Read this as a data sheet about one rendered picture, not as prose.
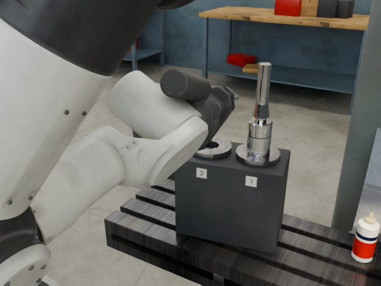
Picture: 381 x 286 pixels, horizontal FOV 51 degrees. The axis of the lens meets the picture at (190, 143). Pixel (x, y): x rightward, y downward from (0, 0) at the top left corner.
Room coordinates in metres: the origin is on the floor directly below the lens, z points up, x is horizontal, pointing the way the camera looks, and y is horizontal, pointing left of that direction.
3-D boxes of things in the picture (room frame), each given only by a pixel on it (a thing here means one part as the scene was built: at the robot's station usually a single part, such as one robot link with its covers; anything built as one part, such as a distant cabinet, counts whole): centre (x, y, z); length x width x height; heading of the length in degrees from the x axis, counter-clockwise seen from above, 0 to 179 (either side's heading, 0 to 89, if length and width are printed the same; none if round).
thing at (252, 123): (0.73, -0.14, 1.18); 0.05 x 0.05 x 0.01
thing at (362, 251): (0.65, -0.35, 0.97); 0.04 x 0.04 x 0.11
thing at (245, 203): (0.74, -0.09, 1.02); 0.22 x 0.12 x 0.20; 71
